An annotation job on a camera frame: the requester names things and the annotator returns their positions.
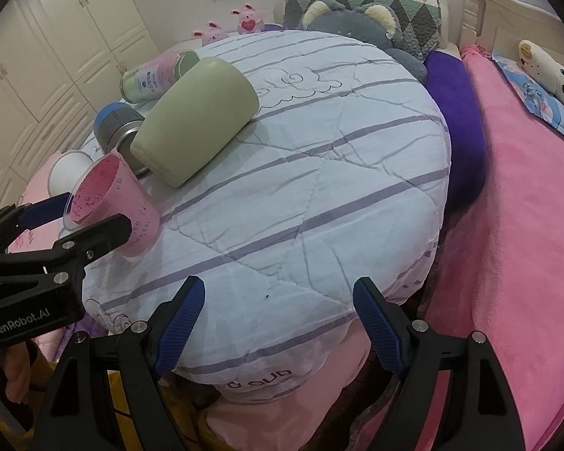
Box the small green cup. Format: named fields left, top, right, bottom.
left=175, top=50, right=201, bottom=83

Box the pink bunny toy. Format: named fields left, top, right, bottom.
left=191, top=21, right=229, bottom=47
left=230, top=4, right=265, bottom=35

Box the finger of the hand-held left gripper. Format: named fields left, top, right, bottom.
left=0, top=213, right=133, bottom=277
left=0, top=192, right=72, bottom=258

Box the large green cup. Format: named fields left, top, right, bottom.
left=130, top=56, right=259, bottom=189

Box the grey bear plush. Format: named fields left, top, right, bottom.
left=302, top=0, right=428, bottom=83

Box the pink measuring cup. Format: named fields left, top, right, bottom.
left=62, top=151, right=161, bottom=258

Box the light pink quilt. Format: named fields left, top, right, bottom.
left=202, top=324, right=373, bottom=451

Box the person's left hand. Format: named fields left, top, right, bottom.
left=5, top=338, right=41, bottom=403

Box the white striped quilt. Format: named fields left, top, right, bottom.
left=82, top=29, right=453, bottom=405

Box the white plush toy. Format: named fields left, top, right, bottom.
left=518, top=39, right=564, bottom=110

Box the white round lid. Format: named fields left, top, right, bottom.
left=47, top=149, right=94, bottom=196

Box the triangle patterned pillow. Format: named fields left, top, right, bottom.
left=275, top=0, right=450, bottom=57

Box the steel bottle with blue cap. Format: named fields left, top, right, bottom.
left=94, top=102, right=154, bottom=180

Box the pink and green bottle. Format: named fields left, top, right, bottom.
left=120, top=51, right=185, bottom=103

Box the purple blanket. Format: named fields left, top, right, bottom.
left=423, top=49, right=488, bottom=206

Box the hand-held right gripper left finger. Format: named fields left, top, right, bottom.
left=30, top=276, right=206, bottom=451

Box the cartoon printed pillow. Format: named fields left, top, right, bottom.
left=492, top=50, right=564, bottom=147

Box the cream bed headboard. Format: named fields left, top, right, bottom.
left=456, top=0, right=564, bottom=64

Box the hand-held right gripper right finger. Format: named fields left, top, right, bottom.
left=352, top=276, right=529, bottom=451

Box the pink fleece blanket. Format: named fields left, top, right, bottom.
left=357, top=44, right=564, bottom=451

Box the cream wardrobe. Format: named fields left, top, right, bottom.
left=0, top=0, right=159, bottom=217

